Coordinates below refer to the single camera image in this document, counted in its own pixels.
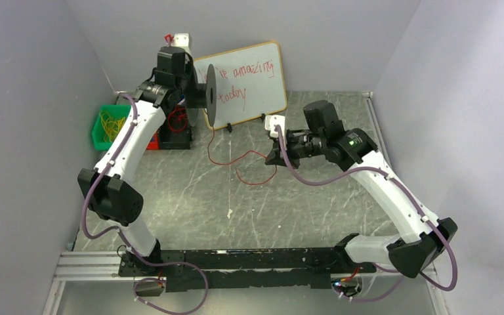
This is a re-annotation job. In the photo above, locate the aluminium frame rail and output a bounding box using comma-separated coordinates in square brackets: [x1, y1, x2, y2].
[44, 251, 448, 314]

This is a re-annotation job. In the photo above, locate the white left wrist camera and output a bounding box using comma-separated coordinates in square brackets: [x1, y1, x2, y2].
[164, 33, 192, 54]

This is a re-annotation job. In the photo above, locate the red cable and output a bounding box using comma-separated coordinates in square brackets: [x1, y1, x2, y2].
[207, 126, 278, 186]

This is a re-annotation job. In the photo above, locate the black perforated cable spool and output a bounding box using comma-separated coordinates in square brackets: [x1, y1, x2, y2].
[184, 64, 217, 127]

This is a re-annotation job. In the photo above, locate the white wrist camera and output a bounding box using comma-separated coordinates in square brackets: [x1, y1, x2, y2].
[164, 33, 192, 54]
[264, 115, 286, 139]

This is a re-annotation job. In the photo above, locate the red storage bin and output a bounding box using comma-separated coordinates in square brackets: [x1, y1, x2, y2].
[146, 130, 160, 150]

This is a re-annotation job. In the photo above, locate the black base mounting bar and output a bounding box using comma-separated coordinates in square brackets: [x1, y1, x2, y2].
[118, 247, 376, 293]

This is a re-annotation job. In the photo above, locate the yellow framed whiteboard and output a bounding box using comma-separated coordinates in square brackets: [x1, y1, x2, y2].
[194, 41, 287, 130]

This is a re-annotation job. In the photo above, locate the yellow cables bundle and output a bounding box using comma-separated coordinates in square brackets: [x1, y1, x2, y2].
[100, 111, 127, 142]

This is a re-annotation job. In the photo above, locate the green storage bin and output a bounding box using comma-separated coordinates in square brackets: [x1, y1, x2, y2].
[91, 104, 131, 151]

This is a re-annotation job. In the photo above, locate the red cables bundle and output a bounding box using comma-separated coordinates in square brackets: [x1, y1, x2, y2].
[167, 106, 188, 133]

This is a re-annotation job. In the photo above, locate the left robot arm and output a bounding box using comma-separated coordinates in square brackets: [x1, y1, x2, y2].
[77, 46, 196, 268]

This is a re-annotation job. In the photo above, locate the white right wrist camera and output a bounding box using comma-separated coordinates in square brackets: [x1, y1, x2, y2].
[264, 115, 286, 139]

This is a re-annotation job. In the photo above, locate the black storage bin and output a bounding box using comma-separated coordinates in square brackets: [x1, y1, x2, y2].
[158, 105, 192, 150]

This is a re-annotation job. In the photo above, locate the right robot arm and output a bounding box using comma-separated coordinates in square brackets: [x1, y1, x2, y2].
[264, 100, 457, 278]

